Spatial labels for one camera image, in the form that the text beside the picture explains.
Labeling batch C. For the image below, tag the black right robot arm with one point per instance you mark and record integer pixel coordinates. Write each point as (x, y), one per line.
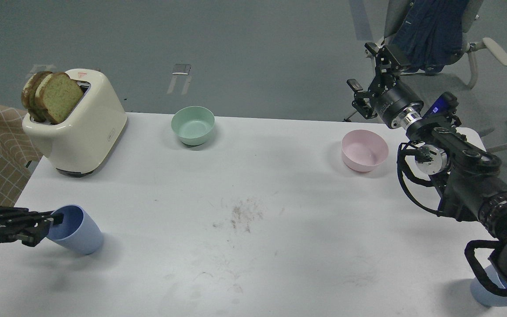
(437, 168)

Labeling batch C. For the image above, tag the pink bowl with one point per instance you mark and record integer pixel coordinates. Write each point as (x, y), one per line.
(363, 150)

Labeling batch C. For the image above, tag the front toast slice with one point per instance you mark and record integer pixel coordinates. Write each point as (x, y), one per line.
(56, 97)

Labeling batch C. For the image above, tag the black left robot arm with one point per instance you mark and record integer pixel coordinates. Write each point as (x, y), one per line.
(28, 227)

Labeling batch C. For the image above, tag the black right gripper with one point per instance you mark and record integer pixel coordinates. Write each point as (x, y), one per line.
(387, 97)

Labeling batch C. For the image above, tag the back toast slice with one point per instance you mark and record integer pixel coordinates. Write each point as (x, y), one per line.
(28, 95)

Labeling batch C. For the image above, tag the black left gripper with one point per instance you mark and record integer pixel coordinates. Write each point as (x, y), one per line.
(30, 227)

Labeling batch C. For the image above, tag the toast slice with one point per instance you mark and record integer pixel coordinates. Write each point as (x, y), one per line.
(56, 97)
(28, 95)

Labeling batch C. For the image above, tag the blue denim jacket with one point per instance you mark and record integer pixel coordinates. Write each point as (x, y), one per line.
(431, 34)

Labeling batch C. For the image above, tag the blue cup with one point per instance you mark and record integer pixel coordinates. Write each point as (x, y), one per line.
(483, 296)
(78, 232)

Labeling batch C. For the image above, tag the grey office chair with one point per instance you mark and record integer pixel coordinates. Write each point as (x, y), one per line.
(462, 74)

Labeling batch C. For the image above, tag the green bowl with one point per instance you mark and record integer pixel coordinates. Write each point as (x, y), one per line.
(193, 125)

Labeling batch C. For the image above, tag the cream toaster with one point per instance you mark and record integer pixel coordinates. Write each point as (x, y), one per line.
(81, 143)

